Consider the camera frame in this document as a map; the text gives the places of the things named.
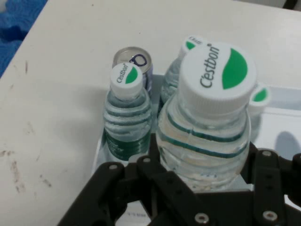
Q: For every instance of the dark blue foam mat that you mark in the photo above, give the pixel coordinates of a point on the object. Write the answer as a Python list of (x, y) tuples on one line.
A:
[(14, 28)]

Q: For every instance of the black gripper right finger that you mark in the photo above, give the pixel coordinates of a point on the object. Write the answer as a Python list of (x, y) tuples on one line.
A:
[(268, 183)]

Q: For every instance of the white and blue cardboard box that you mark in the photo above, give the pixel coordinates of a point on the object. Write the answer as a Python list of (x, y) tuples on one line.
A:
[(282, 113)]

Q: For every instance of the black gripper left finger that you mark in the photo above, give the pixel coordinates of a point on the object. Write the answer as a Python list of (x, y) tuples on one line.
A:
[(164, 186)]

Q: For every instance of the purple aluminium drink can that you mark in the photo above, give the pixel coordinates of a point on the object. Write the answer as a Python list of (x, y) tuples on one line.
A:
[(128, 54)]

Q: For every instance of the clear water bottle green label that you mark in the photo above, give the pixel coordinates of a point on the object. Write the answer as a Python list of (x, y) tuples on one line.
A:
[(125, 113), (259, 99), (170, 77), (211, 82)]

